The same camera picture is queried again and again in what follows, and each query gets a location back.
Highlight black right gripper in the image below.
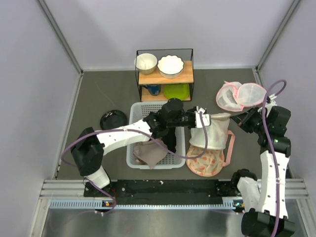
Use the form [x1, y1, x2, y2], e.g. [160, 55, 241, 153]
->
[231, 105, 270, 134]

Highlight white mesh laundry bag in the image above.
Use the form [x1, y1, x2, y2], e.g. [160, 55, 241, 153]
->
[189, 113, 235, 150]

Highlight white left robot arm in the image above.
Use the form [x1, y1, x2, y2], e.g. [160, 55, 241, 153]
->
[68, 98, 210, 196]

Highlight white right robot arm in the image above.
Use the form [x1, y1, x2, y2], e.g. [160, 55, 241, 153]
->
[230, 106, 296, 237]

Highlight pink trimmed mesh laundry bag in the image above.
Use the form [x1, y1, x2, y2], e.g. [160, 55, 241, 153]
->
[216, 81, 267, 112]

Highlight tulip print mesh bra bag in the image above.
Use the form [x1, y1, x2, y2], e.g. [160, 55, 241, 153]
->
[186, 130, 236, 177]

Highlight white plastic laundry basket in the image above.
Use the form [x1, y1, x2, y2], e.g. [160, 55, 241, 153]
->
[126, 101, 185, 169]

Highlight beige bra in basket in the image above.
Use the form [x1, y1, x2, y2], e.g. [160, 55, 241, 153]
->
[133, 139, 168, 169]

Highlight green plastic plate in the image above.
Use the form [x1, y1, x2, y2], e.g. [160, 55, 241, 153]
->
[163, 84, 190, 101]

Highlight black garment in basket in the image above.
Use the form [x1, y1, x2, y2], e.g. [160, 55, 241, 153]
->
[161, 127, 176, 153]

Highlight blue mug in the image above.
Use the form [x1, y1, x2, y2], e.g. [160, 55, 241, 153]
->
[143, 84, 161, 96]

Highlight white scalloped bowl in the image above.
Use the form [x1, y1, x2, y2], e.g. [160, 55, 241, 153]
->
[157, 55, 184, 79]

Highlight cream round bowl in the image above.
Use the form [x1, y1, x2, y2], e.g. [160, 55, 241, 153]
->
[134, 53, 158, 75]

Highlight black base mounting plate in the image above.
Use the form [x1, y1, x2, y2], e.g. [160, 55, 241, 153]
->
[83, 179, 247, 205]

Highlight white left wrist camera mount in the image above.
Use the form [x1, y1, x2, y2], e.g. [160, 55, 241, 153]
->
[195, 106, 211, 128]

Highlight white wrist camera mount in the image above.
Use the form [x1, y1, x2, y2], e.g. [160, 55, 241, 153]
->
[266, 93, 277, 107]
[195, 106, 211, 128]

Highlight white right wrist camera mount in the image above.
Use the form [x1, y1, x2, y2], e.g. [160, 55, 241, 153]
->
[266, 93, 277, 107]

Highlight black wire wooden shelf rack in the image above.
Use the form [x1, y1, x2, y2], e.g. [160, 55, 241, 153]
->
[134, 48, 195, 102]

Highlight grey slotted cable duct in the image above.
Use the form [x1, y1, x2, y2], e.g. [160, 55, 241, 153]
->
[49, 198, 244, 210]

